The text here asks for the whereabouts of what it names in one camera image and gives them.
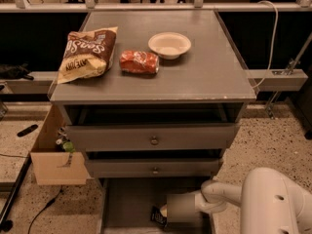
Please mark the white paper bowl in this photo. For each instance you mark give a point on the white paper bowl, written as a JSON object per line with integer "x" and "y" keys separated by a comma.
{"x": 169, "y": 45}

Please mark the brown yellow chip bag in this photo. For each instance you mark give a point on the brown yellow chip bag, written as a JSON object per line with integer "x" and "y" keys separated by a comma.
{"x": 87, "y": 54}

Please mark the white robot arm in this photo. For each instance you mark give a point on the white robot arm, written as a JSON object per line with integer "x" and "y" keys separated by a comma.
{"x": 269, "y": 202}

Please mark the black marker on floor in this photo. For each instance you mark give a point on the black marker on floor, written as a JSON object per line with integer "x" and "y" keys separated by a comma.
{"x": 27, "y": 130}

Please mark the grey middle drawer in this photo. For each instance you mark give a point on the grey middle drawer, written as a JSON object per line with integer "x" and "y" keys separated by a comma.
{"x": 154, "y": 163}

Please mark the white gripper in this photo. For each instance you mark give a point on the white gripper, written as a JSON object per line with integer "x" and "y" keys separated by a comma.
{"x": 175, "y": 206}

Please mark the cardboard box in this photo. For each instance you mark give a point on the cardboard box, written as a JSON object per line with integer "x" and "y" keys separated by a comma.
{"x": 51, "y": 164}

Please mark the grey top drawer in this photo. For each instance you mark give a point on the grey top drawer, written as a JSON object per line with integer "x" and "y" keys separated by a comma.
{"x": 150, "y": 127}

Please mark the green bottle in box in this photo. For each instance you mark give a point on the green bottle in box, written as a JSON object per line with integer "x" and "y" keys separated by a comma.
{"x": 65, "y": 145}

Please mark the black rxbar chocolate wrapper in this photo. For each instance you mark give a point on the black rxbar chocolate wrapper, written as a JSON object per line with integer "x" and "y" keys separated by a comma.
{"x": 157, "y": 217}

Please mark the grey open bottom drawer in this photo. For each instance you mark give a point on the grey open bottom drawer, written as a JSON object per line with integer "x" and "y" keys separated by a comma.
{"x": 127, "y": 205}

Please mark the black object on ledge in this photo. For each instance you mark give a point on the black object on ledge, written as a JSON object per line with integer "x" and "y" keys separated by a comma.
{"x": 15, "y": 71}

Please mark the red soda can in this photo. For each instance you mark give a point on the red soda can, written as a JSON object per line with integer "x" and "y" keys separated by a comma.
{"x": 138, "y": 62}

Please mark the grey drawer cabinet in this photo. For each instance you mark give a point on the grey drawer cabinet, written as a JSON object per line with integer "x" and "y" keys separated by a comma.
{"x": 208, "y": 73}

